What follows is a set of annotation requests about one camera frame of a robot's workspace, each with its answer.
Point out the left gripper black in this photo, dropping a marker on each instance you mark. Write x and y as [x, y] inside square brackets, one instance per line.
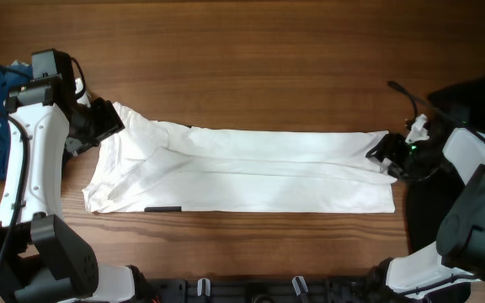
[112, 123]

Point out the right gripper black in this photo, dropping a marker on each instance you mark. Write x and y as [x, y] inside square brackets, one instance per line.
[386, 148]

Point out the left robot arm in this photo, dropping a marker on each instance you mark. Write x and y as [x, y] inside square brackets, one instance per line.
[42, 259]

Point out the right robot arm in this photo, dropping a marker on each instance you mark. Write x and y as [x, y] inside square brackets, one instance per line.
[457, 256]

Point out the white polo shirt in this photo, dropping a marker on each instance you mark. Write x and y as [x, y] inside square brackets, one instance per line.
[152, 164]

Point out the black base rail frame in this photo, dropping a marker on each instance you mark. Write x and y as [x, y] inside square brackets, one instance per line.
[294, 290]

